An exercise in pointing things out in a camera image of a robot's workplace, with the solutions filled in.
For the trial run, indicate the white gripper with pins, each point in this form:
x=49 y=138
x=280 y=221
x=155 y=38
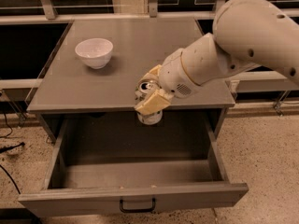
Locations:
x=177 y=75

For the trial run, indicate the silver 7up soda can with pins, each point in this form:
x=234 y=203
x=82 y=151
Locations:
x=145 y=113

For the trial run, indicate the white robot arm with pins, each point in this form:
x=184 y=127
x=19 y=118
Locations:
x=244 y=33

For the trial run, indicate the open grey top drawer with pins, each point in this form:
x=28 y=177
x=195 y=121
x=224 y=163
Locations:
x=90 y=172

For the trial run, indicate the grey cabinet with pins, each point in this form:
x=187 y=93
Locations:
x=71 y=87

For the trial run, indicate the white ceramic bowl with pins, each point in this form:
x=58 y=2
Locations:
x=95 y=52

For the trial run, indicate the metal window railing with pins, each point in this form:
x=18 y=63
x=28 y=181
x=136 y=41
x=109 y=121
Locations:
x=22 y=11

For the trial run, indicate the black drawer handle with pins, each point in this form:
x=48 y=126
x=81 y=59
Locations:
x=137 y=207

